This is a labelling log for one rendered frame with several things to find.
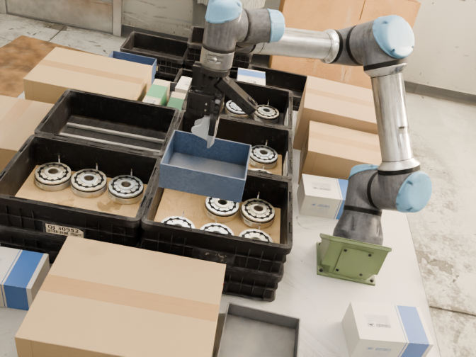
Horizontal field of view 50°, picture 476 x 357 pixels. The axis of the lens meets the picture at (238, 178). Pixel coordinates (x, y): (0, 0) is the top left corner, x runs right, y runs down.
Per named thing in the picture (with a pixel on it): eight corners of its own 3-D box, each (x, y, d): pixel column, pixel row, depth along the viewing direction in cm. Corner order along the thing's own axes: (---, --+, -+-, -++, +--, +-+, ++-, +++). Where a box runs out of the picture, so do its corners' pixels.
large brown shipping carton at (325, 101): (382, 133, 233) (397, 95, 221) (386, 170, 209) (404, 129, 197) (297, 114, 235) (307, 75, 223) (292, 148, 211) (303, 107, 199)
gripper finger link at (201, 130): (190, 143, 129) (195, 110, 124) (212, 148, 129) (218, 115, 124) (188, 149, 126) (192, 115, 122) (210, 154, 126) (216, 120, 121)
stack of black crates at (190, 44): (244, 98, 356) (256, 36, 329) (239, 122, 329) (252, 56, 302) (185, 86, 356) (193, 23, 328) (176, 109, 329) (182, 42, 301)
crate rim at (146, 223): (290, 185, 155) (292, 180, 154) (290, 256, 132) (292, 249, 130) (162, 163, 154) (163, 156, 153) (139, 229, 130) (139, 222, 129)
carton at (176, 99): (171, 103, 212) (172, 91, 208) (185, 106, 212) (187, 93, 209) (159, 134, 193) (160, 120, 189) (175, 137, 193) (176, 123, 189)
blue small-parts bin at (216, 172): (246, 166, 132) (251, 144, 127) (240, 203, 120) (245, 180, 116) (171, 151, 132) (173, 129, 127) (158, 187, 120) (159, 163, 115)
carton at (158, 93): (154, 91, 206) (155, 78, 202) (168, 94, 206) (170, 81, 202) (138, 121, 186) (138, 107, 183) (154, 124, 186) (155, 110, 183)
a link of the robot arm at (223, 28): (252, 5, 110) (218, 3, 105) (244, 54, 115) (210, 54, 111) (235, -5, 115) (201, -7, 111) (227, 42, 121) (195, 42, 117)
